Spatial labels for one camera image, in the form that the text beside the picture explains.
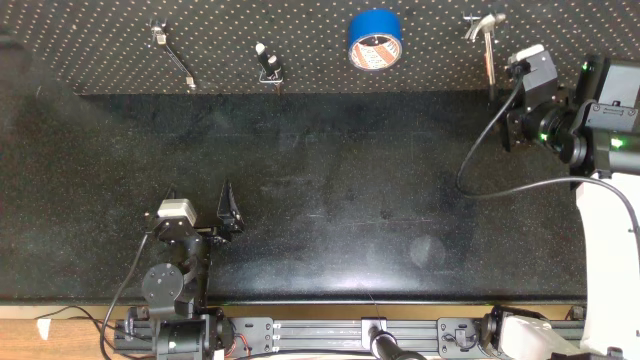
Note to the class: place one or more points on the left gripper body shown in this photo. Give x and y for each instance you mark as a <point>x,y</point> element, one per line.
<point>210,234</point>

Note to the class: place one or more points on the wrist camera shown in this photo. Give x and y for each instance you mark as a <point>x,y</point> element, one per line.
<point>529,52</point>
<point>177,209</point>

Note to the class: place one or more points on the hammer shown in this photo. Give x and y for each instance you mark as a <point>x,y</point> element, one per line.
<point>489,55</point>

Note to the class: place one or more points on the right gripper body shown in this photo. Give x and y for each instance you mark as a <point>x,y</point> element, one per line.
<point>540,80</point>

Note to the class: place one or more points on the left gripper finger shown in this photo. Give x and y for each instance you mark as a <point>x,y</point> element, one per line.
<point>170,194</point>
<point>229,210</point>

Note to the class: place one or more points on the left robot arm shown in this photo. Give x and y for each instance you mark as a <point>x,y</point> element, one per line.
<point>162,287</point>

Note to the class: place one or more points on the metal hook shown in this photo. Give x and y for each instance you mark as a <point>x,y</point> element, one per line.
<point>270,81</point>
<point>159,22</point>
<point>467,18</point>

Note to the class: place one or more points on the roll of blue tape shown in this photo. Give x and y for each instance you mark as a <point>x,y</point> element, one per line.
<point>375,25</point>

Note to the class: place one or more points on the black pegboard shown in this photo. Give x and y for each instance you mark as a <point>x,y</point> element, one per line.
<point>225,45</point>

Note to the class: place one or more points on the wrench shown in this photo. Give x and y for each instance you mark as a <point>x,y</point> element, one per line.
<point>175,57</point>

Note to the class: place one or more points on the black and white pliers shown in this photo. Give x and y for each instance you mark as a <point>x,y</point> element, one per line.
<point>267,62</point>

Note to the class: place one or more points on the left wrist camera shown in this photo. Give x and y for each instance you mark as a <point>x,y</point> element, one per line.
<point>177,209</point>

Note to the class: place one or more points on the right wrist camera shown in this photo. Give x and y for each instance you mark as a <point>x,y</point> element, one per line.
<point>529,52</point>

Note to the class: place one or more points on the white tape piece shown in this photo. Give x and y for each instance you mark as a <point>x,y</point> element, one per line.
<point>44,327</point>

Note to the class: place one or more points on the mounting rail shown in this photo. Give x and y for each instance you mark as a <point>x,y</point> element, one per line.
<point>320,332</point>

